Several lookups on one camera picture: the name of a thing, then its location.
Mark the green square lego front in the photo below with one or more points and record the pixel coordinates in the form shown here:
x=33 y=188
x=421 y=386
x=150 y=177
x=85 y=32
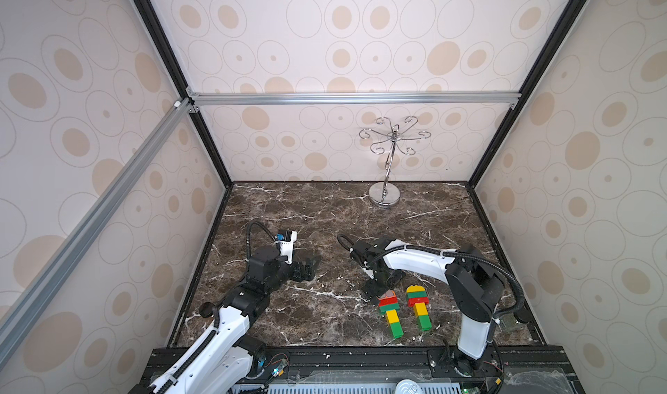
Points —
x=425 y=323

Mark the green long lego back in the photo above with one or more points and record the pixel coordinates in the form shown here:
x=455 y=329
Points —
x=417 y=295

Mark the yellow square lego back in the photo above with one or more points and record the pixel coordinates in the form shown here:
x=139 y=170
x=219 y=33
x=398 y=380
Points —
x=415 y=289

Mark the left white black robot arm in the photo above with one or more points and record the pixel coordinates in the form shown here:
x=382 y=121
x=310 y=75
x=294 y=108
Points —
x=224 y=353

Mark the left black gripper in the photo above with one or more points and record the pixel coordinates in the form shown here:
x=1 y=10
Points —
x=309 y=267

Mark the green long lego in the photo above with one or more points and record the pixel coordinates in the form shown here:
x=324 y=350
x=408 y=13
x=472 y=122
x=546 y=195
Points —
x=417 y=295
x=389 y=307

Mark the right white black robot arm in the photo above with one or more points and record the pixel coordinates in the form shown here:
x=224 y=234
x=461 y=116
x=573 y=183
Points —
x=483 y=291

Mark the orange round lego piece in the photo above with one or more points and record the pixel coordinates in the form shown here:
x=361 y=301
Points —
x=388 y=295

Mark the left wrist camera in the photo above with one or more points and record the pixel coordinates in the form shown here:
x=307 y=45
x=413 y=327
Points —
x=285 y=242

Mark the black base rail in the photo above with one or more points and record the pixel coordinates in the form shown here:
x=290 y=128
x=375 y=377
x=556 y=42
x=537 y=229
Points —
x=435 y=369

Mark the chrome hook stand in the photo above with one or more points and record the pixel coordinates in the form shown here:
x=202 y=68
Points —
x=386 y=138

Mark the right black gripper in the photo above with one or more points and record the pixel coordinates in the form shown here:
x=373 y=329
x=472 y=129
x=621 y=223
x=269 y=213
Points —
x=375 y=283

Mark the green square lego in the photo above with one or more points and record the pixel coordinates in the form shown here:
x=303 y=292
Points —
x=425 y=323
x=396 y=330

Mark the yellow square lego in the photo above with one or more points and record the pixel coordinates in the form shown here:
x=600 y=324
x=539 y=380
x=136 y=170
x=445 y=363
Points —
x=415 y=289
x=392 y=317
x=420 y=309

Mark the green long lego front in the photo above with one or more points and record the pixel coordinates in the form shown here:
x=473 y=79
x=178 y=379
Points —
x=389 y=307

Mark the horizontal aluminium rail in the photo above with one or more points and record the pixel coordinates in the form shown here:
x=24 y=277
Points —
x=364 y=98

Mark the left slanted aluminium rail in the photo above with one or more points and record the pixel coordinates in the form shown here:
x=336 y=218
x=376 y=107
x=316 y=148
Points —
x=43 y=289

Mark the red long lego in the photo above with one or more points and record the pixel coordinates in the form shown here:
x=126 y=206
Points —
x=415 y=301
x=388 y=301

